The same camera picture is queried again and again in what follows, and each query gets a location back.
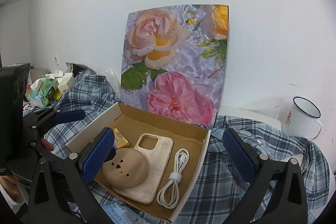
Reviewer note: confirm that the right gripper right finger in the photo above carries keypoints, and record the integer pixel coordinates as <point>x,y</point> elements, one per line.
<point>288,202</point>

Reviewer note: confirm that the yellow cigarette pack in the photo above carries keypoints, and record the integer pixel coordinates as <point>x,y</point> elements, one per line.
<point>119,140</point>

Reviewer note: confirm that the round tan pouch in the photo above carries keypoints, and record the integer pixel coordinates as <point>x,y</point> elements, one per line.
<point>127,169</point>

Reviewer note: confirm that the blue plaid shirt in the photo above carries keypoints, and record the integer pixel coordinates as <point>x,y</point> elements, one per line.
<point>219,187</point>

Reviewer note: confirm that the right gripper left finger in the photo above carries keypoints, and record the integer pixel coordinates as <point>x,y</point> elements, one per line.
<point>59,192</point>

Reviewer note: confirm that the crumpled green packaging pile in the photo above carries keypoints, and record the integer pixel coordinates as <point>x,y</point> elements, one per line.
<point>49,88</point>

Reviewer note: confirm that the open cardboard box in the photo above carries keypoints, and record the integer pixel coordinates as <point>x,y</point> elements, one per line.
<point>132,123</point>

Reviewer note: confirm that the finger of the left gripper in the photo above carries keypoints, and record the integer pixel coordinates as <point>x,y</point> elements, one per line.
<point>41,121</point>

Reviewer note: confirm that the white enamel mug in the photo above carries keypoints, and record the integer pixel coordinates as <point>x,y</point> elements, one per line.
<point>303,119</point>

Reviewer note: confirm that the beige phone case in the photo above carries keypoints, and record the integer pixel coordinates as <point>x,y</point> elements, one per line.
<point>157,158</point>

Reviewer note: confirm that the blue plastic packet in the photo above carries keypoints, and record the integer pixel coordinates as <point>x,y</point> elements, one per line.
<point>119,212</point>

